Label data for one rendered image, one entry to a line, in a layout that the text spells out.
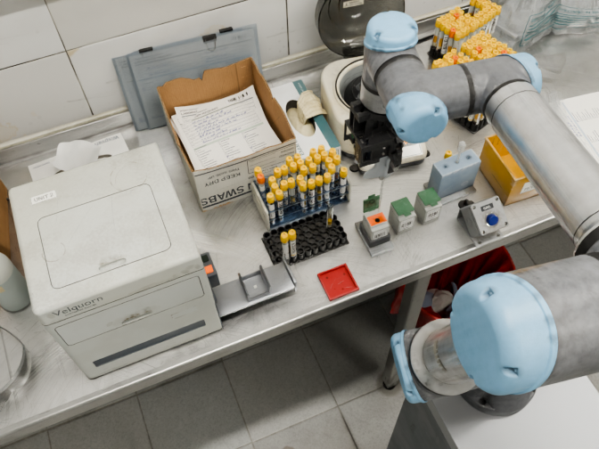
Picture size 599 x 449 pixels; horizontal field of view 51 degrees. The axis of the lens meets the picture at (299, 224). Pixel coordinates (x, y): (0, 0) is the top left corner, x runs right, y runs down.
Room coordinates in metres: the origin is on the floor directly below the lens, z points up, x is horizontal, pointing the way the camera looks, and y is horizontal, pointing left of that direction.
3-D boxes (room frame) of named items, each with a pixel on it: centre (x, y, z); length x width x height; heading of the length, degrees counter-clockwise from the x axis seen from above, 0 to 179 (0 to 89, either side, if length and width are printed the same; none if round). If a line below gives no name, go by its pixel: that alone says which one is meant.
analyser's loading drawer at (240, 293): (0.61, 0.12, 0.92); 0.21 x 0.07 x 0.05; 111
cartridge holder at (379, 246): (0.75, -0.16, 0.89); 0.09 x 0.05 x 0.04; 20
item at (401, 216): (0.78, -0.23, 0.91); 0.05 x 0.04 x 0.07; 21
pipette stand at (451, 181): (0.87, -0.35, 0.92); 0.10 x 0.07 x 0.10; 113
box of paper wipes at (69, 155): (0.94, 0.50, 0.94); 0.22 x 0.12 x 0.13; 115
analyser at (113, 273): (0.62, 0.33, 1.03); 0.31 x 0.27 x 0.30; 111
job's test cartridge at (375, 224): (0.75, -0.16, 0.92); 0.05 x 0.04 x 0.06; 20
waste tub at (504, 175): (0.90, -0.51, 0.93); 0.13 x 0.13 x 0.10; 18
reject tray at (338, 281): (0.64, -0.08, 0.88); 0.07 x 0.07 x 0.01; 21
